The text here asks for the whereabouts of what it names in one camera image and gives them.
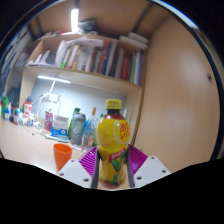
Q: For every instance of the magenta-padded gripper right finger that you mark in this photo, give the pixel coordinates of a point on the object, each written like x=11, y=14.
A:
x=151, y=170

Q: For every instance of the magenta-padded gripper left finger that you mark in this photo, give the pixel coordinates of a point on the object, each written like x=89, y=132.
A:
x=75, y=171

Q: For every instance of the yellow drink bottle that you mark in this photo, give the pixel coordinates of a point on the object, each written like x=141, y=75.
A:
x=111, y=133

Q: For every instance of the orange plastic cup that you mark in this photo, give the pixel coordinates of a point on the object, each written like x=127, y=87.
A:
x=62, y=156

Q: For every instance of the white toothpaste tube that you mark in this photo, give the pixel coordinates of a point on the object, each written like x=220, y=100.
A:
x=80, y=147

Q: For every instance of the grey shaker bottle green lid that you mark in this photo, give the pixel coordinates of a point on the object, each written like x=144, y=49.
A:
x=78, y=130

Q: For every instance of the clear glass bottle gold cap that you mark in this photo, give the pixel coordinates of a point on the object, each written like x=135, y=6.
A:
x=89, y=130

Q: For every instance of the blue and white carton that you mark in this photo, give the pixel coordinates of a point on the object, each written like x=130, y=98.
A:
x=60, y=126

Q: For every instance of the pink packet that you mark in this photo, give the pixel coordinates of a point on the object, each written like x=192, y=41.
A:
x=48, y=121

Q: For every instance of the red and white container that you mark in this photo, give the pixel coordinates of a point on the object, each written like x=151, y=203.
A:
x=28, y=108

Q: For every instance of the white under-shelf light strip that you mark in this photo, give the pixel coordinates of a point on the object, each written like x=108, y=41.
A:
x=53, y=79

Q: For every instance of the green box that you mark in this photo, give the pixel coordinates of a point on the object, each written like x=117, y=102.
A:
x=4, y=106

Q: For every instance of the wooden shelf unit with books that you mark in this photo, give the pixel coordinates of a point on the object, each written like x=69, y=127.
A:
x=100, y=60

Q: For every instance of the white ceiling tube light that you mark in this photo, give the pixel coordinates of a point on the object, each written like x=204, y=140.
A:
x=74, y=20

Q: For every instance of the white wall socket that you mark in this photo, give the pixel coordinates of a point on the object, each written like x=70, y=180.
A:
x=53, y=97

